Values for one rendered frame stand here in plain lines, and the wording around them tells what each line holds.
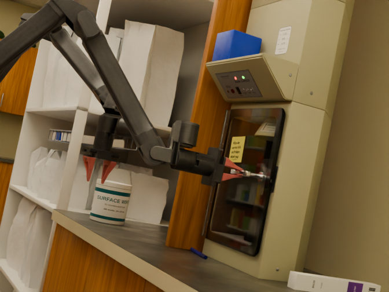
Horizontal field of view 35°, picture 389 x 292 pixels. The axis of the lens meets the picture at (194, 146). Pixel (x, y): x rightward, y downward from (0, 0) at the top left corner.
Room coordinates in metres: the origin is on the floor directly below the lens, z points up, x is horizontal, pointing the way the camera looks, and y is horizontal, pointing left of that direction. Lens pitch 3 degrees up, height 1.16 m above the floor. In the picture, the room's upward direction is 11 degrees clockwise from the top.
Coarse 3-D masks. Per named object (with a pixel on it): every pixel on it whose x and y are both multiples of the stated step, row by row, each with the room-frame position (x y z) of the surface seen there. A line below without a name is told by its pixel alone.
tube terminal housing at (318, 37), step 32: (288, 0) 1.70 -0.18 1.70; (320, 0) 1.61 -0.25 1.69; (256, 32) 1.83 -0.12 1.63; (320, 32) 1.62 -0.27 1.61; (320, 64) 1.63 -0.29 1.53; (320, 96) 1.64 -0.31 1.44; (288, 128) 1.60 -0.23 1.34; (320, 128) 1.65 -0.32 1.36; (288, 160) 1.61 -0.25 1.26; (320, 160) 1.75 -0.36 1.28; (288, 192) 1.62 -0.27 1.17; (288, 224) 1.63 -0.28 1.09; (224, 256) 1.77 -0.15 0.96; (256, 256) 1.63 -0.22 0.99; (288, 256) 1.64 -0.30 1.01
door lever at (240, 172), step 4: (232, 172) 1.68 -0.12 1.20; (236, 172) 1.66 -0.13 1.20; (240, 172) 1.64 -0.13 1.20; (244, 172) 1.62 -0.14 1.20; (248, 172) 1.62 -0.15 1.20; (260, 172) 1.64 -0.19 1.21; (244, 176) 1.63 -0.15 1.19; (248, 176) 1.62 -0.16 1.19; (252, 176) 1.63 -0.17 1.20; (256, 176) 1.63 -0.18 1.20; (260, 176) 1.64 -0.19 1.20; (260, 180) 1.63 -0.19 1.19
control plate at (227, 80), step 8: (224, 72) 1.77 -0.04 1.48; (232, 72) 1.73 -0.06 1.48; (240, 72) 1.69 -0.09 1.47; (248, 72) 1.66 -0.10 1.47; (224, 80) 1.79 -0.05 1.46; (232, 80) 1.75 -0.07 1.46; (240, 80) 1.72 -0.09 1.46; (248, 80) 1.68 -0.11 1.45; (224, 88) 1.83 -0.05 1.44; (232, 88) 1.78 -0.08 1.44; (240, 88) 1.75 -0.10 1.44; (248, 88) 1.71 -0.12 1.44; (256, 88) 1.67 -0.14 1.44; (232, 96) 1.81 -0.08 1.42; (240, 96) 1.77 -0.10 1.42; (248, 96) 1.74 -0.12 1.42; (256, 96) 1.70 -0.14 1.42
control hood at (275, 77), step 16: (208, 64) 1.82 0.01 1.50; (224, 64) 1.74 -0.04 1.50; (240, 64) 1.67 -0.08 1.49; (256, 64) 1.60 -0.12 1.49; (272, 64) 1.57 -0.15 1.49; (288, 64) 1.59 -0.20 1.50; (256, 80) 1.65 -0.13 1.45; (272, 80) 1.58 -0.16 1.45; (288, 80) 1.59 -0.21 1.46; (224, 96) 1.86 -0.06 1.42; (272, 96) 1.63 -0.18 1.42; (288, 96) 1.60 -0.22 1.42
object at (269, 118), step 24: (240, 120) 1.80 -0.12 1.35; (264, 120) 1.68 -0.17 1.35; (264, 144) 1.65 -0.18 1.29; (264, 168) 1.63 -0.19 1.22; (216, 192) 1.85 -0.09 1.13; (240, 192) 1.72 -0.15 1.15; (264, 192) 1.61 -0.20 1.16; (216, 216) 1.82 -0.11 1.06; (240, 216) 1.70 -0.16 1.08; (264, 216) 1.60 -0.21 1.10; (216, 240) 1.80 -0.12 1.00; (240, 240) 1.68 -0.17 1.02
